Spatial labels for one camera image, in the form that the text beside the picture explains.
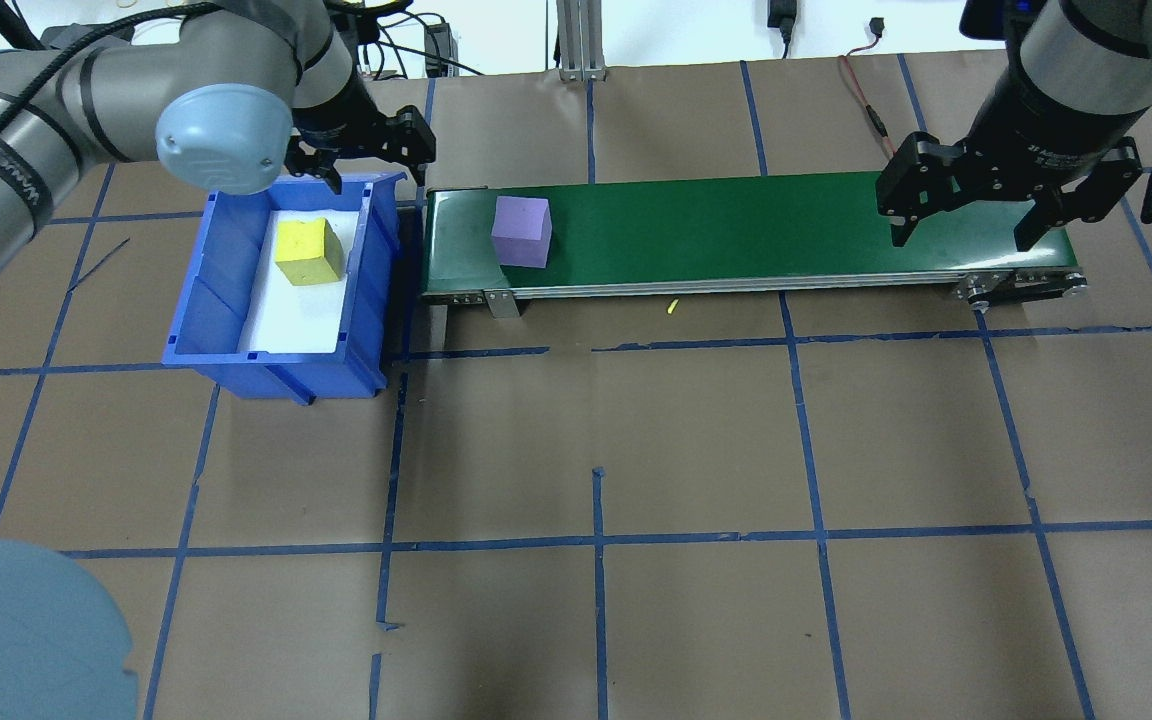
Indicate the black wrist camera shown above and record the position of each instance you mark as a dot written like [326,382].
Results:
[996,15]

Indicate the yellow foam block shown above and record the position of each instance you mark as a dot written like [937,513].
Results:
[308,252]

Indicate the green conveyor belt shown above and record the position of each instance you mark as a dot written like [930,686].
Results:
[736,230]

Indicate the purple foam block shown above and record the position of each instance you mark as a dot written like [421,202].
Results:
[521,232]

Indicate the blue plastic storage bin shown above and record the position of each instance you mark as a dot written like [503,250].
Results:
[221,290]

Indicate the white foam liner sheet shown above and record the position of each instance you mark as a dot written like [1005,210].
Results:
[296,320]

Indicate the black power adapter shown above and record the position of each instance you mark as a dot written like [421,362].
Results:
[438,48]
[782,15]

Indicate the aluminium profile post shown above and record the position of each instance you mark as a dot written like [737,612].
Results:
[581,40]

